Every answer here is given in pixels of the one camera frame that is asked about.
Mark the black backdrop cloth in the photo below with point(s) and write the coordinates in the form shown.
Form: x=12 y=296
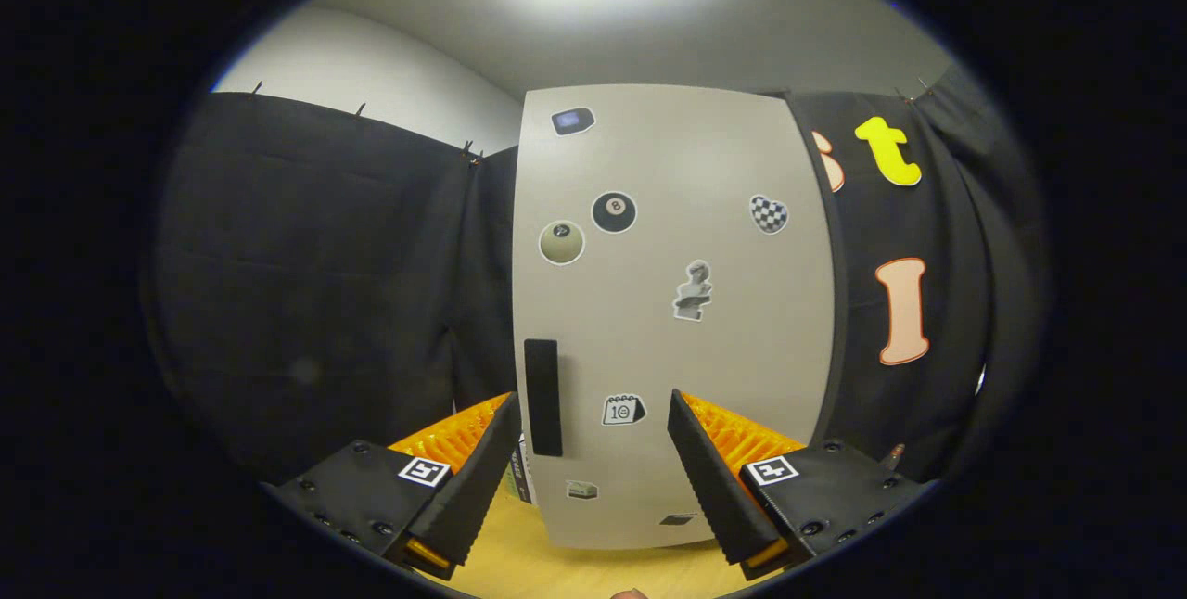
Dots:
x=297 y=284

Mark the red label bottle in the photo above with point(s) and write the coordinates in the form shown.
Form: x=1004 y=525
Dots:
x=894 y=456

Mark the white book with dark cover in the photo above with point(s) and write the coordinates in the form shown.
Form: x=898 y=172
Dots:
x=521 y=478

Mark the dark grey shoe cabinet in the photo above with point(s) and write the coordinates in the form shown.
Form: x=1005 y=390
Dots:
x=839 y=321

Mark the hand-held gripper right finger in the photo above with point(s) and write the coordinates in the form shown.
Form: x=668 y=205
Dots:
x=719 y=497

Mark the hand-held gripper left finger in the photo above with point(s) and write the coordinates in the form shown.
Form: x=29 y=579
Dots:
x=473 y=488

